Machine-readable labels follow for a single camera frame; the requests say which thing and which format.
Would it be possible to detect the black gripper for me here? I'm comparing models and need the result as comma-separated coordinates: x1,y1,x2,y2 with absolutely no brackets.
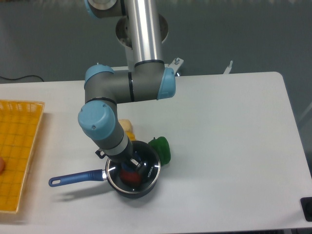
105,141,146,175

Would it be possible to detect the black table corner device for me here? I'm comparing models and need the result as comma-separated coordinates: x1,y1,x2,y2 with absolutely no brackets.
300,197,312,222

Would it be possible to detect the black pot blue handle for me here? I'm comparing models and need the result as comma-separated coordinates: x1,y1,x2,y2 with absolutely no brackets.
48,141,161,198

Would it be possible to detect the black floor cable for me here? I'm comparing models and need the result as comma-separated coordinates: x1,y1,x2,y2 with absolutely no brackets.
0,75,45,82

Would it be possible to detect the glass pot lid blue knob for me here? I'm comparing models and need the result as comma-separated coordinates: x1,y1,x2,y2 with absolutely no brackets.
106,141,161,198

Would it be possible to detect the yellow woven basket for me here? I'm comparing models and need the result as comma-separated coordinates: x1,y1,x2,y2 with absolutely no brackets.
0,99,45,214

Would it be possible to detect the yellow toy corn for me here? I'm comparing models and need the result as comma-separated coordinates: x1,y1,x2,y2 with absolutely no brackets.
125,131,136,141

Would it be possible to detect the green toy bell pepper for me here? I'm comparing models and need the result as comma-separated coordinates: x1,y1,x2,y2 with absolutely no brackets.
148,136,171,166

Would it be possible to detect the beige toy bread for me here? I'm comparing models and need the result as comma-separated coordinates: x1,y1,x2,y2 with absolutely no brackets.
118,119,133,133

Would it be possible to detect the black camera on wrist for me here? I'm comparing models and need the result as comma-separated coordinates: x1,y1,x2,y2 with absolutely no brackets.
95,149,106,159

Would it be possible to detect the red toy bell pepper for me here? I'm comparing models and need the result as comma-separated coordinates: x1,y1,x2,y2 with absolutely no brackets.
119,169,142,188

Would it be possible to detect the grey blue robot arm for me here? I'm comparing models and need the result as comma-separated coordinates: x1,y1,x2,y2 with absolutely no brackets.
78,0,176,166

